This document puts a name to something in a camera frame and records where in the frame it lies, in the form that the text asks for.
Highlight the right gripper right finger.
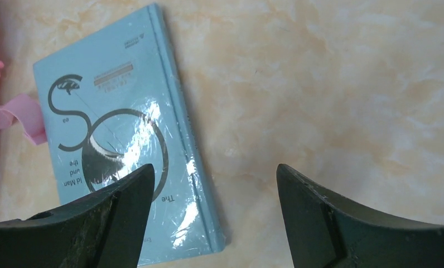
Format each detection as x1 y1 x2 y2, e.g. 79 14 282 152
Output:
276 164 444 267

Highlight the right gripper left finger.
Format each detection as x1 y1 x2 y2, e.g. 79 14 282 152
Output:
0 164 155 267

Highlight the light blue book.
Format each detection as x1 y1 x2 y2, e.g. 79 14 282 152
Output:
33 3 225 265

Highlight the pink student backpack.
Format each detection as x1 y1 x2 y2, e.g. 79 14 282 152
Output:
0 55 49 147

